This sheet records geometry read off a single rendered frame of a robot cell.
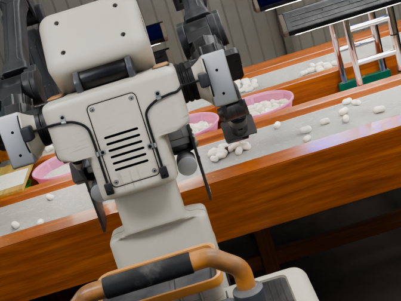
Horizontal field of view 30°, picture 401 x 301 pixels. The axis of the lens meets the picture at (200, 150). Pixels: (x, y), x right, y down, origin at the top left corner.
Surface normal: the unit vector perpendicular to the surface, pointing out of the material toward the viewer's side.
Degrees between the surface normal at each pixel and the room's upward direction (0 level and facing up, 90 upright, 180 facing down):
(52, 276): 90
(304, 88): 90
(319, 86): 90
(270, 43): 90
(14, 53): 29
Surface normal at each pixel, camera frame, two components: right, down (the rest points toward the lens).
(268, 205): 0.08, 0.31
